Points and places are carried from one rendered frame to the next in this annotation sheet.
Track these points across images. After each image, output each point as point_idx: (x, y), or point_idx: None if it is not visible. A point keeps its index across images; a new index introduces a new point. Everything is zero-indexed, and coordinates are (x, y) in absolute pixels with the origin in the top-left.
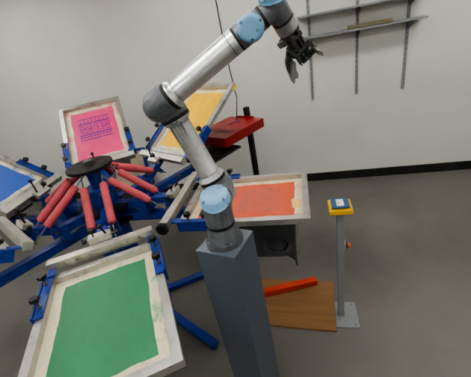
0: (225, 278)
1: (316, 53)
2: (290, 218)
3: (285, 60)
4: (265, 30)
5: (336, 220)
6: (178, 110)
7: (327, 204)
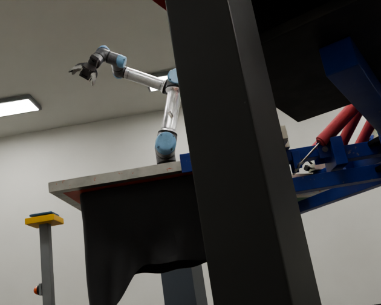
0: None
1: (72, 69)
2: None
3: (97, 72)
4: (108, 63)
5: (51, 240)
6: (164, 94)
7: (56, 217)
